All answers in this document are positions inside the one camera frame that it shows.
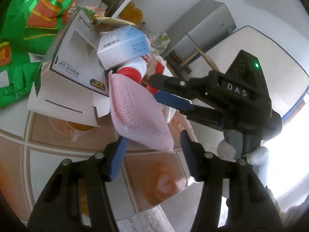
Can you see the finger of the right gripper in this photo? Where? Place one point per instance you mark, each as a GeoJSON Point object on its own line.
{"type": "Point", "coordinates": [171, 85]}
{"type": "Point", "coordinates": [198, 114]}

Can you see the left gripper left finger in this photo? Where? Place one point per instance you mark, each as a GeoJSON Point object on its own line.
{"type": "Point", "coordinates": [75, 197]}

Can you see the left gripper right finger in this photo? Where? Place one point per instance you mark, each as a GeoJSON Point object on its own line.
{"type": "Point", "coordinates": [250, 208]}

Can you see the white strawberry milk bottle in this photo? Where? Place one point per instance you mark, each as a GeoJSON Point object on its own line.
{"type": "Point", "coordinates": [136, 69]}

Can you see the pink bubble wrap pouch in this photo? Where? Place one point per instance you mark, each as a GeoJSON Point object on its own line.
{"type": "Point", "coordinates": [137, 115]}

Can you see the green snack bag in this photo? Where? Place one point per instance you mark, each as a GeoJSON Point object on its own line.
{"type": "Point", "coordinates": [28, 27]}

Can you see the wooden chair dark seat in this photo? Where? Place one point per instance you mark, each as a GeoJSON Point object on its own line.
{"type": "Point", "coordinates": [195, 58]}

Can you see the white mattress blue trim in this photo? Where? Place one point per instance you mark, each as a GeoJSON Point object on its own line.
{"type": "Point", "coordinates": [285, 78]}

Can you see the patterned tablecloth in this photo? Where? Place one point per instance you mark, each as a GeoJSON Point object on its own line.
{"type": "Point", "coordinates": [134, 152]}

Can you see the grey refrigerator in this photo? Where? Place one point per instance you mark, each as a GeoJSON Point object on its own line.
{"type": "Point", "coordinates": [204, 25]}

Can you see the white blue small box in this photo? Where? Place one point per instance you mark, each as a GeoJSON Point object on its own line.
{"type": "Point", "coordinates": [121, 45]}

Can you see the yellow plastic bag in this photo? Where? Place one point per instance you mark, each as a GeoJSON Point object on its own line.
{"type": "Point", "coordinates": [132, 14]}

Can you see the white cardboard box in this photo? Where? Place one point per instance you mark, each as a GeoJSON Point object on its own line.
{"type": "Point", "coordinates": [72, 83]}

